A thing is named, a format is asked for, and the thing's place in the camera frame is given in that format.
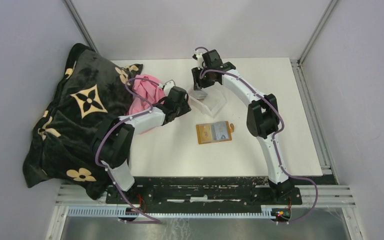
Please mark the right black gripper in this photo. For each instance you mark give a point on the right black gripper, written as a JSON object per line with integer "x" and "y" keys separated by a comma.
{"x": 198, "y": 81}

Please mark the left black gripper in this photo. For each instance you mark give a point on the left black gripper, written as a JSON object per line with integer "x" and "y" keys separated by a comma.
{"x": 186, "y": 108}

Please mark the stack of credit cards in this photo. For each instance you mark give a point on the stack of credit cards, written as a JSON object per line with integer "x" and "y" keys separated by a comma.
{"x": 199, "y": 94}

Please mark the white plastic tray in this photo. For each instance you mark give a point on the white plastic tray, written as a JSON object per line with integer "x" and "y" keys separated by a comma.
{"x": 212, "y": 104}

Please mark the gold vip card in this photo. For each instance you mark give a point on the gold vip card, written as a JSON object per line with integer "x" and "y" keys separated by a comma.
{"x": 205, "y": 133}

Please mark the yellow leather card holder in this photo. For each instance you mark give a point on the yellow leather card holder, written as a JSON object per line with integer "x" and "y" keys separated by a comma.
{"x": 231, "y": 129}

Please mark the silver credit card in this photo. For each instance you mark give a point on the silver credit card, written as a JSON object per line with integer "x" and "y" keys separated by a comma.
{"x": 220, "y": 131}

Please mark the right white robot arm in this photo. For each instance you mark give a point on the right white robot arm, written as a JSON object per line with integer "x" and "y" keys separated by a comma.
{"x": 262, "y": 120}

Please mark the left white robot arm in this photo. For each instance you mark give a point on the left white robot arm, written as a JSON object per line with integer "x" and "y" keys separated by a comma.
{"x": 113, "y": 138}

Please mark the pink cloth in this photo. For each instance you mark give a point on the pink cloth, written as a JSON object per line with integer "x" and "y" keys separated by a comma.
{"x": 147, "y": 91}

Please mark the black floral blanket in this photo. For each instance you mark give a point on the black floral blanket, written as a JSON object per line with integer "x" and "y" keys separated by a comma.
{"x": 91, "y": 88}

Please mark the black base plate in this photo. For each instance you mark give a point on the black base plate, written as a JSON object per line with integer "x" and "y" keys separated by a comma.
{"x": 213, "y": 195}

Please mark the white slotted cable duct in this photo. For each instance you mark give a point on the white slotted cable duct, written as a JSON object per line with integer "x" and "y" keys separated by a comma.
{"x": 123, "y": 212}

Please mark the aluminium frame rail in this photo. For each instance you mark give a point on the aluminium frame rail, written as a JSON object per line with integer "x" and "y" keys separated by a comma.
{"x": 331, "y": 194}

